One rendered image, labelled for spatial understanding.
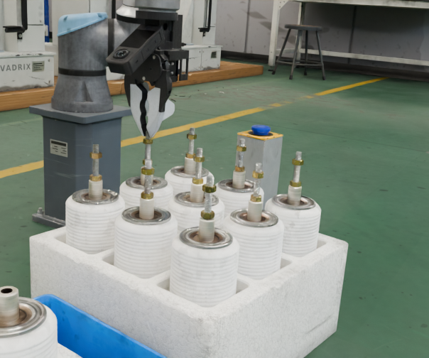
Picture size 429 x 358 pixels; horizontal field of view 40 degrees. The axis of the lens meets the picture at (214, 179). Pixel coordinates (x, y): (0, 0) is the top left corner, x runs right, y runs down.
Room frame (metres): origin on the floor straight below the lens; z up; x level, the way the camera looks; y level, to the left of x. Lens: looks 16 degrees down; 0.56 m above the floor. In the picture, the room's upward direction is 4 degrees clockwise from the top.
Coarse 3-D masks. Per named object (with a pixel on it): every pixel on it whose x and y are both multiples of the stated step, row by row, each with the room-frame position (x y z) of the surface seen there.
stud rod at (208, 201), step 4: (208, 176) 0.76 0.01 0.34; (212, 176) 0.76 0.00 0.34; (208, 180) 0.76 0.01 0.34; (212, 180) 0.76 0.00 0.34; (208, 184) 0.76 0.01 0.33; (212, 184) 0.76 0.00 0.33; (208, 196) 0.76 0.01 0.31; (208, 200) 0.76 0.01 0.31; (208, 204) 0.76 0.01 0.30; (208, 208) 0.76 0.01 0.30
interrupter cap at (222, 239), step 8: (184, 232) 0.77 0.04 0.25; (192, 232) 0.77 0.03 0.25; (216, 232) 0.78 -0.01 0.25; (224, 232) 0.78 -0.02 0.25; (184, 240) 0.74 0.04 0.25; (192, 240) 0.74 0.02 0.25; (216, 240) 0.76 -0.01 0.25; (224, 240) 0.75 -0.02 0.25; (232, 240) 0.75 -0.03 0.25; (200, 248) 0.72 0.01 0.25; (208, 248) 0.72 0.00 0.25; (216, 248) 0.73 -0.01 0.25
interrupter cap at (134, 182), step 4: (136, 176) 1.03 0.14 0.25; (140, 176) 1.03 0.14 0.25; (128, 180) 1.00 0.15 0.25; (132, 180) 1.00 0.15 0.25; (136, 180) 1.01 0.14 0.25; (140, 180) 1.01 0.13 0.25; (156, 180) 1.02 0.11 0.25; (160, 180) 1.01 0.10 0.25; (164, 180) 1.01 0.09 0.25; (128, 184) 0.98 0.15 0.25; (132, 184) 0.98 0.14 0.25; (136, 184) 0.99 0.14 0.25; (140, 184) 0.99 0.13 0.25; (156, 184) 0.99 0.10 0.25; (160, 184) 0.99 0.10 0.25; (164, 184) 0.99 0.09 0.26; (136, 188) 0.97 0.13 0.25; (140, 188) 0.96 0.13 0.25; (152, 188) 0.97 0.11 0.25; (156, 188) 0.97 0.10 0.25; (160, 188) 0.97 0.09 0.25
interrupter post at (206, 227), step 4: (200, 220) 0.76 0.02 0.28; (204, 220) 0.75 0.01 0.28; (208, 220) 0.75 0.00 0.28; (212, 220) 0.75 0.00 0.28; (200, 224) 0.75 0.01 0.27; (204, 224) 0.75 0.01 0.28; (208, 224) 0.75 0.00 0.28; (212, 224) 0.75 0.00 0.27; (200, 228) 0.75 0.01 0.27; (204, 228) 0.75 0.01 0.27; (208, 228) 0.75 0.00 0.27; (212, 228) 0.75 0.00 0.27; (200, 232) 0.75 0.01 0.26; (204, 232) 0.75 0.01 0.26; (208, 232) 0.75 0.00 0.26; (212, 232) 0.75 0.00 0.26; (200, 236) 0.75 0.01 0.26; (204, 236) 0.75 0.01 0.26; (208, 236) 0.75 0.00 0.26; (212, 236) 0.76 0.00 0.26; (200, 240) 0.75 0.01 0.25; (204, 240) 0.75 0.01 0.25; (208, 240) 0.75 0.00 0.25; (212, 240) 0.76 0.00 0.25
